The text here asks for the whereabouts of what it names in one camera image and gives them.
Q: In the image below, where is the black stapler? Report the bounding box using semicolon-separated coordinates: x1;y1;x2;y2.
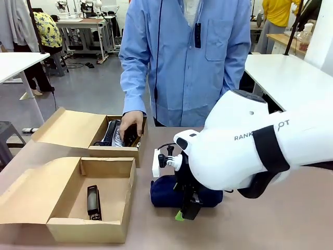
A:
86;184;103;221

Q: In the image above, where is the person in blue shirt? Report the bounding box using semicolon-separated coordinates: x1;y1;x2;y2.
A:
119;0;252;128

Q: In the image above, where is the wooden side table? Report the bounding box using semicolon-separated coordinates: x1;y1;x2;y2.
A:
266;33;308;57

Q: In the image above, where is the person's left forearm blue sleeve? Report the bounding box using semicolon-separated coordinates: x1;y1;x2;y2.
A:
221;49;251;96

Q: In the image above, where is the person's right forearm blue sleeve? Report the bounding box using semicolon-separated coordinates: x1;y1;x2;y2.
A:
120;62;149;116

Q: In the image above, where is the grey pencil case white print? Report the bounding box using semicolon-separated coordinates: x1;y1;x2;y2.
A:
100;119;138;148

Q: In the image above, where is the person's right hand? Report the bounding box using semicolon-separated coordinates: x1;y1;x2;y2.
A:
119;111;144;145

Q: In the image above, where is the white table with round leg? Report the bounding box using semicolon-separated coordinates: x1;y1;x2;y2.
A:
0;52;50;126

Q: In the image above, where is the black clip-on badge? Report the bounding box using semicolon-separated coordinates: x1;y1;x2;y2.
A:
194;22;202;49

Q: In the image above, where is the person in plain yellow shirt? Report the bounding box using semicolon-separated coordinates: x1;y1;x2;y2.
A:
256;0;300;54

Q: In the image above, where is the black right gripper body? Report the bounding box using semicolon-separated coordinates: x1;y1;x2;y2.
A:
173;152;202;203

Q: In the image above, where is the white camera bracket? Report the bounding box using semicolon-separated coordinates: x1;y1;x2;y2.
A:
152;148;167;178

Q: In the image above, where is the grey workbench with wooden top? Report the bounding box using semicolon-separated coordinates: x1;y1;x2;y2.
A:
56;18;112;63

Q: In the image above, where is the grey plastic stool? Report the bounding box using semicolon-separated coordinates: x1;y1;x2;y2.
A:
0;121;27;167

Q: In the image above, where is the person in yellow floral shirt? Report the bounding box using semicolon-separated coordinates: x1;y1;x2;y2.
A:
25;11;63;96

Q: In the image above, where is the white table with square legs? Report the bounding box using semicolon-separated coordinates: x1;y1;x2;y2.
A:
244;54;333;113

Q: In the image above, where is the grey metal stool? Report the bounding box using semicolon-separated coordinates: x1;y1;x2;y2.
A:
45;52;69;78

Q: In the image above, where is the cardboard box with lid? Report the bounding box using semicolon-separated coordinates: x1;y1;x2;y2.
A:
31;107;148;169
0;156;137;244

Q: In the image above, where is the black cable on shirt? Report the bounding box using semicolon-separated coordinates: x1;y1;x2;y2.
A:
153;0;163;126

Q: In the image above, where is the black tripod pole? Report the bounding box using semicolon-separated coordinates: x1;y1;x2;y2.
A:
27;0;45;55
284;0;304;56

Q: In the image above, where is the black arm cable sleeve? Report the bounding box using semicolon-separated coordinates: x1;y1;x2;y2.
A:
237;160;333;199

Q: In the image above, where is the clear plastic bottle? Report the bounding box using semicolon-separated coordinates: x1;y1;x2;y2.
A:
299;22;314;52

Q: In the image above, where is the navy pencil case white print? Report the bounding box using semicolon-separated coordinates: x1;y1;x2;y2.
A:
150;174;224;208

